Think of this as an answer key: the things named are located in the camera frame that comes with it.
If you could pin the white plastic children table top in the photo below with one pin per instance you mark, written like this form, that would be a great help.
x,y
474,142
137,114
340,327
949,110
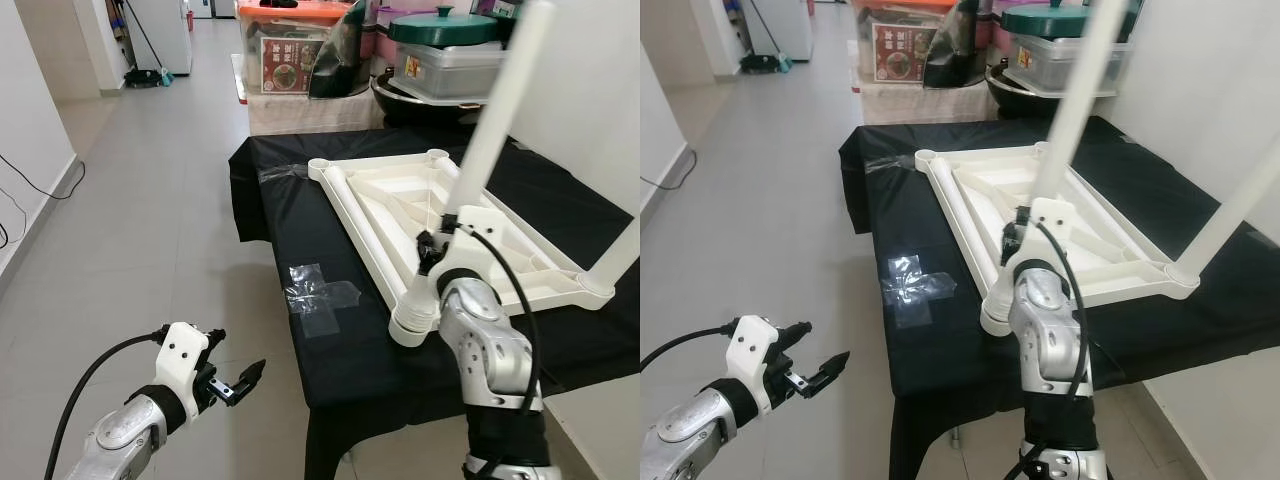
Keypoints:
x,y
400,190
990,180

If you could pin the black tablecloth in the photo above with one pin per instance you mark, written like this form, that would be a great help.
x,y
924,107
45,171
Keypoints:
x,y
340,380
940,370

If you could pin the crumpled clear tape patch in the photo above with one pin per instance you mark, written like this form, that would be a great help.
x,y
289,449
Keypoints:
x,y
320,295
915,285

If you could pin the clear tape strip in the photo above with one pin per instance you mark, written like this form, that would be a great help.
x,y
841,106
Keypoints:
x,y
890,160
280,172

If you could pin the black round wok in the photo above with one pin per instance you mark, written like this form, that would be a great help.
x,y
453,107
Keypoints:
x,y
420,105
1030,98

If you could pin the white towel cloth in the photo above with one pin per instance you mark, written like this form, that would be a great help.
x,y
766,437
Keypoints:
x,y
915,105
300,115

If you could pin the clear plastic container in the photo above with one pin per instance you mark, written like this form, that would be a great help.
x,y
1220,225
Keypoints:
x,y
450,70
1050,62

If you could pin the black plastic bag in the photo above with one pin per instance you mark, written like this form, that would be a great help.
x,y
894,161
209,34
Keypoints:
x,y
955,50
345,60

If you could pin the red printed carton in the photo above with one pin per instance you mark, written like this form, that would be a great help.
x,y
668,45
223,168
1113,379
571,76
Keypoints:
x,y
900,52
285,65

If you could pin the dark green round pot lid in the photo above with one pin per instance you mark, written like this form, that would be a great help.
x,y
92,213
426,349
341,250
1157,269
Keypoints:
x,y
1050,20
445,30

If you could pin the teal head floor mop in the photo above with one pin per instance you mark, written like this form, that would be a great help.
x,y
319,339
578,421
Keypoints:
x,y
150,78
765,62

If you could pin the clear storage box orange lid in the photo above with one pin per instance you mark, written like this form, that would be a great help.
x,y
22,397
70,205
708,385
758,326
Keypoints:
x,y
900,5
290,12

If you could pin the white appliance cabinet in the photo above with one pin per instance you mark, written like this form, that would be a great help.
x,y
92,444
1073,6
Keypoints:
x,y
785,25
160,30

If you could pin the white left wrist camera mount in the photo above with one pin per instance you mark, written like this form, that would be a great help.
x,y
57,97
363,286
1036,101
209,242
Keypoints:
x,y
182,355
755,350

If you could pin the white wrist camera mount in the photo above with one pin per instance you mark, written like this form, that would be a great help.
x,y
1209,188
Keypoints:
x,y
470,225
755,350
1045,225
182,355

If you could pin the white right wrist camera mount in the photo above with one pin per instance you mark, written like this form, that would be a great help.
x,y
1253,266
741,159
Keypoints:
x,y
1045,225
470,225

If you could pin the grey metal folding table frame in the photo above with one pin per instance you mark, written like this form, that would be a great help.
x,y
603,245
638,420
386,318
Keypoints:
x,y
958,436

